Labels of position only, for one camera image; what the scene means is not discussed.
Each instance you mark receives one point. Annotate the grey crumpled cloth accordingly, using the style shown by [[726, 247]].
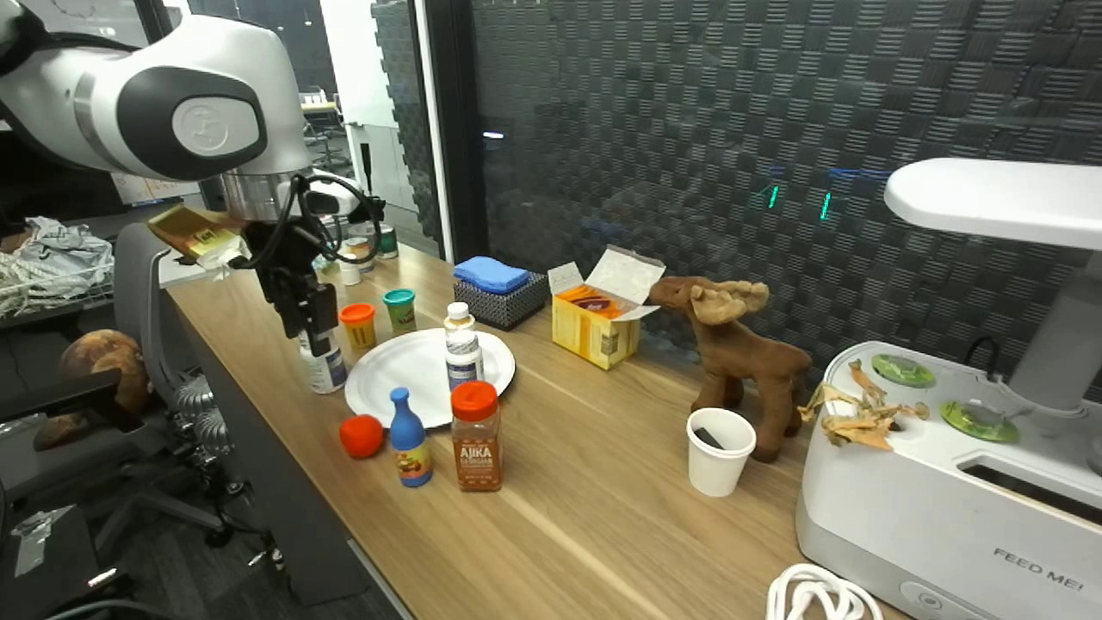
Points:
[[52, 267]]

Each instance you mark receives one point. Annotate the small blue top bottle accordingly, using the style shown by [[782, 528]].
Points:
[[412, 443]]

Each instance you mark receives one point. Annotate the white countertop garden appliance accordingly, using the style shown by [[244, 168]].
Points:
[[953, 503]]

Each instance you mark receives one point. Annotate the white paper cup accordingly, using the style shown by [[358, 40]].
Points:
[[721, 453]]

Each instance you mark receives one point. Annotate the orange lid yellow dough can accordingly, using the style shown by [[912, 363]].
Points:
[[358, 326]]

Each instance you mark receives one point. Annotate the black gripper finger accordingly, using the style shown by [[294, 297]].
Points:
[[324, 319], [294, 311]]

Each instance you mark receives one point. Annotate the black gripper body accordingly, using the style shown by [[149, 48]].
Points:
[[281, 258]]

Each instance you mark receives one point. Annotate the white paper plate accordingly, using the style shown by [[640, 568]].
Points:
[[407, 379]]

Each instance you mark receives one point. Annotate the brown fuzzy object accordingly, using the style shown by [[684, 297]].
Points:
[[106, 366]]

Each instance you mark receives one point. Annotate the blue sponge cloth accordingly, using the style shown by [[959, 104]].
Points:
[[492, 272]]

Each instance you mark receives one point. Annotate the black office chair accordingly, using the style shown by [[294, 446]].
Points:
[[191, 450]]

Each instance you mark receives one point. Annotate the teal lid dough can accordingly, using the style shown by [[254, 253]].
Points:
[[402, 309]]

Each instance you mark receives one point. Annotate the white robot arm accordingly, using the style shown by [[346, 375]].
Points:
[[149, 108]]

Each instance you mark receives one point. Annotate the orange lid spice jar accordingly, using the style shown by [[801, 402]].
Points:
[[477, 443]]

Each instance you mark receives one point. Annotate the yellow cardboard box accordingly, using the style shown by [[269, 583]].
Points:
[[590, 327]]

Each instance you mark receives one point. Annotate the brown moose plush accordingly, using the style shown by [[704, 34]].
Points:
[[744, 363]]

